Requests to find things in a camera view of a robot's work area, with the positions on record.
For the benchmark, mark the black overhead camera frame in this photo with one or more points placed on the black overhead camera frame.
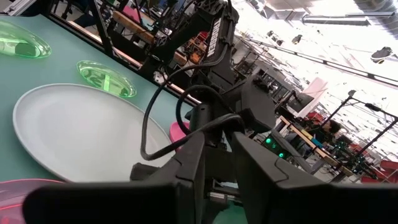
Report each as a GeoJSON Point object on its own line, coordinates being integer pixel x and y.
{"type": "Point", "coordinates": [339, 107]}

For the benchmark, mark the long ceiling light strip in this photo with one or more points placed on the long ceiling light strip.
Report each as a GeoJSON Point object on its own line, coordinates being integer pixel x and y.
{"type": "Point", "coordinates": [342, 67]}

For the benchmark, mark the large white plate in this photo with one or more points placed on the large white plate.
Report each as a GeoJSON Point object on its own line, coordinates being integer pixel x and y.
{"type": "Point", "coordinates": [87, 133]}

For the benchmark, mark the white panel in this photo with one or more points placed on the white panel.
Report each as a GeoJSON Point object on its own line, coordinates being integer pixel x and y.
{"type": "Point", "coordinates": [315, 90]}

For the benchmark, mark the dark background monitor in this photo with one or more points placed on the dark background monitor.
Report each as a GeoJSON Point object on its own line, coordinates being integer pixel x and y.
{"type": "Point", "coordinates": [300, 102]}

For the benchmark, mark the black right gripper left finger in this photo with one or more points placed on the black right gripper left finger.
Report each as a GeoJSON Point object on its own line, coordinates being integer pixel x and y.
{"type": "Point", "coordinates": [124, 205]}

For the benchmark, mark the person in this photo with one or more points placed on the person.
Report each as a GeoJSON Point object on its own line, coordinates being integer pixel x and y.
{"type": "Point", "coordinates": [331, 127]}

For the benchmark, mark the wooden-edged background table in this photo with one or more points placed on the wooden-edged background table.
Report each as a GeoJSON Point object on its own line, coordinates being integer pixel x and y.
{"type": "Point", "coordinates": [308, 140]}

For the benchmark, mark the wooden workbench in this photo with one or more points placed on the wooden workbench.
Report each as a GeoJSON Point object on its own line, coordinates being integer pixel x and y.
{"type": "Point", "coordinates": [133, 28]}

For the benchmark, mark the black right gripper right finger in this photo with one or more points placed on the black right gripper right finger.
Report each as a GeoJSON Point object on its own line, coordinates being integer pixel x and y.
{"type": "Point", "coordinates": [295, 205]}

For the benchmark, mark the red chair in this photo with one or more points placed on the red chair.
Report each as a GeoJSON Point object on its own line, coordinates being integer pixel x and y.
{"type": "Point", "coordinates": [388, 165]}

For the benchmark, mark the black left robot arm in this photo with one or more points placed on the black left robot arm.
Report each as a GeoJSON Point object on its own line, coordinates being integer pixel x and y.
{"type": "Point", "coordinates": [217, 40]}

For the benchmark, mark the black rig frame post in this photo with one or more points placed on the black rig frame post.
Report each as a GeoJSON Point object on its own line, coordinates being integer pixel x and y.
{"type": "Point", "coordinates": [101, 31]}

